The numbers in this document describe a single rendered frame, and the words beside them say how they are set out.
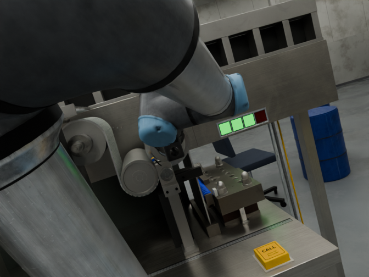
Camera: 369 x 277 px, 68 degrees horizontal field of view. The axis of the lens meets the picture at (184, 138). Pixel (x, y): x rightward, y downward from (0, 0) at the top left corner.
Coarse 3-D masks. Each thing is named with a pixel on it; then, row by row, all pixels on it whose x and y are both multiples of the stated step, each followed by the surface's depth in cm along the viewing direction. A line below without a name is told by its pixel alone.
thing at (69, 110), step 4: (72, 104) 80; (64, 108) 80; (68, 108) 80; (72, 108) 80; (76, 108) 87; (80, 108) 94; (84, 108) 101; (88, 108) 111; (64, 112) 80; (68, 112) 80; (72, 112) 81; (76, 112) 81; (80, 112) 102; (64, 116) 80; (68, 116) 80; (72, 116) 81
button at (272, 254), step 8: (256, 248) 77; (264, 248) 76; (272, 248) 75; (280, 248) 74; (256, 256) 76; (264, 256) 73; (272, 256) 72; (280, 256) 71; (288, 256) 71; (264, 264) 71; (272, 264) 71
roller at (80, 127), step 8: (72, 128) 84; (80, 128) 85; (88, 128) 85; (96, 128) 86; (72, 136) 85; (96, 136) 86; (104, 136) 86; (96, 144) 86; (104, 144) 87; (88, 152) 86; (96, 152) 86; (80, 160) 86; (88, 160) 86; (96, 160) 87
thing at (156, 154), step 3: (183, 141) 90; (183, 144) 90; (150, 147) 88; (153, 147) 88; (183, 147) 90; (153, 150) 88; (156, 150) 88; (183, 150) 90; (153, 153) 88; (156, 153) 88; (159, 153) 89; (156, 156) 88; (159, 156) 89; (162, 156) 89; (159, 159) 89; (162, 159) 89; (165, 159) 89
